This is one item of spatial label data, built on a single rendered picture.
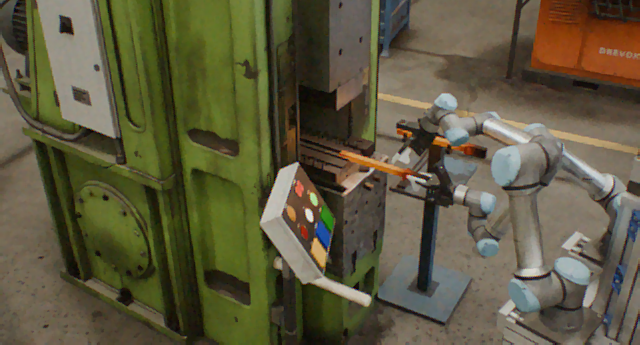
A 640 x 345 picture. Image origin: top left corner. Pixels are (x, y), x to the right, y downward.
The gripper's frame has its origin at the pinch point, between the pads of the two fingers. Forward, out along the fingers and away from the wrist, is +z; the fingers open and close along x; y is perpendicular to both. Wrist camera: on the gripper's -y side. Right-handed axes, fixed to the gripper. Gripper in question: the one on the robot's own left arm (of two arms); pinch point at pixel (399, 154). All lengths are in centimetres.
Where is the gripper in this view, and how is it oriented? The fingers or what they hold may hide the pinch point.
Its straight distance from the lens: 278.8
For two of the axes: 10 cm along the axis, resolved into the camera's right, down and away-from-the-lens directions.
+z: -4.0, 6.0, 6.9
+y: 7.4, 6.6, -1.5
